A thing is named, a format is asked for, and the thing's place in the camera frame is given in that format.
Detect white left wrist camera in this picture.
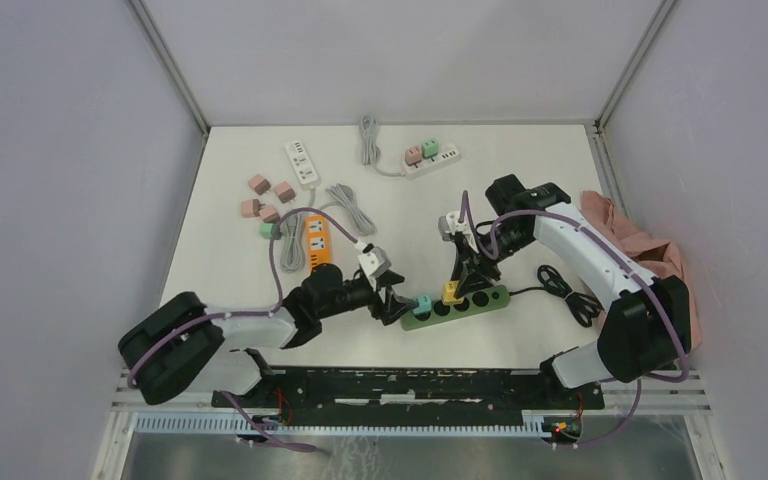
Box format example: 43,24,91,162
356,242,392,289

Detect white power strip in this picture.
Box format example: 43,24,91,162
401,143,462,179
284,140,321,191

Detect grey coiled orange strip cable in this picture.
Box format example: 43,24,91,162
324,183,378,237

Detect pink cloth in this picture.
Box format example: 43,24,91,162
580,190,702,351

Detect mint adapter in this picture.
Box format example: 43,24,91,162
258,222,283,240

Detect black mounting base plate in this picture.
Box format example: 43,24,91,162
236,366,605,427

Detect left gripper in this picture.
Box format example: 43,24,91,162
318,269,419,325

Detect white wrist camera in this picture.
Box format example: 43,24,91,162
437,211,479,252
356,242,392,289

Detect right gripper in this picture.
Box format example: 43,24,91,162
450,221,534,298

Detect grey far strip cable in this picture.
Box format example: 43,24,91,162
358,113,405,179

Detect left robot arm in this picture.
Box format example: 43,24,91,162
117,264,419,407

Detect white slotted cable duct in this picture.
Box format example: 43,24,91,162
132,413,551,439

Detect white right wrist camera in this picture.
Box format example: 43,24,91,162
437,211,479,252

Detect yellow USB adapter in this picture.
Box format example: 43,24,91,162
441,280,465,306

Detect teal USB adapter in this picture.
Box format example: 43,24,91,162
412,295,433,318

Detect green power strip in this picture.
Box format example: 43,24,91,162
399,285,511,331

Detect orange power strip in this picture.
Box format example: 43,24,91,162
305,214,332,271

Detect black green strip cable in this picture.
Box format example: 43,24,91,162
508,264,604,329

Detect green adapter on far strip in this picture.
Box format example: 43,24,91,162
420,138,440,159

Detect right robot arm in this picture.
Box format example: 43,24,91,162
438,175,692,408

